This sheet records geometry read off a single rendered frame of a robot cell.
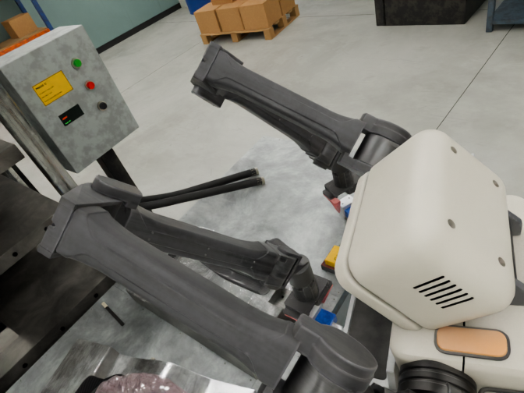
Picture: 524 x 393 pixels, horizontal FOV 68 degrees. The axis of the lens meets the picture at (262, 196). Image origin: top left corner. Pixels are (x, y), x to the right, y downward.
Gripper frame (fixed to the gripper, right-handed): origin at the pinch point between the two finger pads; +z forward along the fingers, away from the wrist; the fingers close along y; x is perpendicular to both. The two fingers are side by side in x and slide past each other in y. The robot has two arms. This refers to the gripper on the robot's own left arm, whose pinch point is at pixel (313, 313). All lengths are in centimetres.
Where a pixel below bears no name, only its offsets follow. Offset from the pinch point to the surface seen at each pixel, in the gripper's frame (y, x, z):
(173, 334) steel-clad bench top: 21.1, -34.4, 4.5
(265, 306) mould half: 5.8, -9.5, -4.5
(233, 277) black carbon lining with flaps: 1.9, -24.0, -3.2
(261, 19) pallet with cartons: -359, -299, 64
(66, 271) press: 23, -95, 6
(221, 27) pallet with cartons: -357, -371, 70
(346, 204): -36.5, -9.1, -0.5
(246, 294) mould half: 4.8, -16.5, -4.1
